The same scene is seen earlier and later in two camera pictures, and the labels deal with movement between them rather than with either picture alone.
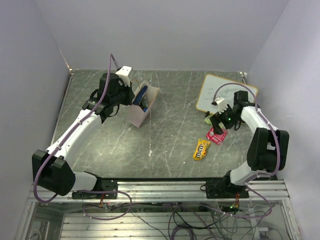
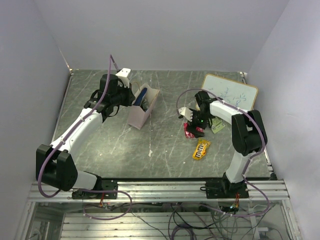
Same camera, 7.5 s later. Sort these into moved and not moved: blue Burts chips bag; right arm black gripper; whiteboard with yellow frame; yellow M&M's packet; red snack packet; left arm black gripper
Moved: right arm black gripper; red snack packet
Not moved: left arm black gripper; yellow M&M's packet; whiteboard with yellow frame; blue Burts chips bag
